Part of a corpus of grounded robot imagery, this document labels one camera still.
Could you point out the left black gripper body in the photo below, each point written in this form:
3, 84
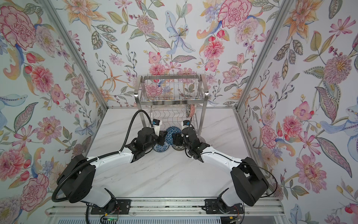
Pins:
158, 140

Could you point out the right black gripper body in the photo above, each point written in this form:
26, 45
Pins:
181, 141

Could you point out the green leaf pattern bowl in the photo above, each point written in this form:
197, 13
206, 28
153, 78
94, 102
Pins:
179, 147

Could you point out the blue triangle pattern bowl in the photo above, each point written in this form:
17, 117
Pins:
171, 131

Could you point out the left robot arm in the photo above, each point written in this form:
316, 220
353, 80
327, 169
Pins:
75, 183

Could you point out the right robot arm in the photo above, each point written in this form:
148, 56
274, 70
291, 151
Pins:
249, 182

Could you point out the steel two-tier dish rack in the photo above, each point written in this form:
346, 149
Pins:
166, 98

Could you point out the purple striped bowl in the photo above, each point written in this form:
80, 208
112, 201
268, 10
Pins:
202, 140

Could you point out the blue floral inner bowl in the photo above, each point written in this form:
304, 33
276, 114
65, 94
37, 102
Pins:
161, 148

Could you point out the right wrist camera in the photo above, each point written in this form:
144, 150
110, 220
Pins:
186, 123

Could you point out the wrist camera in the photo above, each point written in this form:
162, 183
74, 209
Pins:
186, 123
156, 125

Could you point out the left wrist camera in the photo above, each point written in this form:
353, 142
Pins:
156, 125

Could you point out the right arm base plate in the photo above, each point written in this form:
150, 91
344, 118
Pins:
217, 207

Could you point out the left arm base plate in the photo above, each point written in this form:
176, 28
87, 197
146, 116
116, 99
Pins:
118, 207

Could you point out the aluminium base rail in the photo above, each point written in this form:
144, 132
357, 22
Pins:
169, 207

